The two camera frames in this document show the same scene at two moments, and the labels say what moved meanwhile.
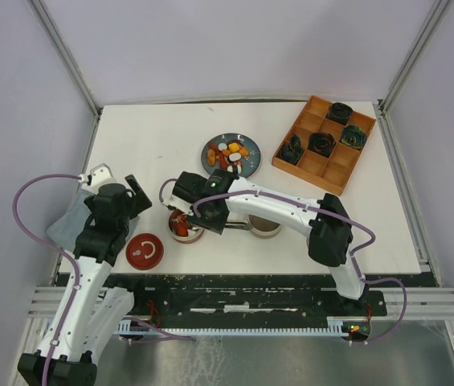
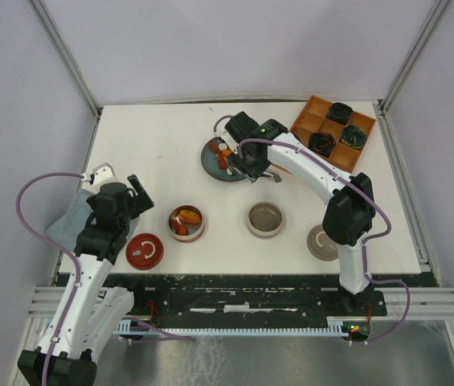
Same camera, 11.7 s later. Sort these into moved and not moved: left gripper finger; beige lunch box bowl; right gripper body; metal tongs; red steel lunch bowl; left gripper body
Moved: metal tongs; right gripper body
Not moved: beige lunch box bowl; left gripper body; red steel lunch bowl; left gripper finger
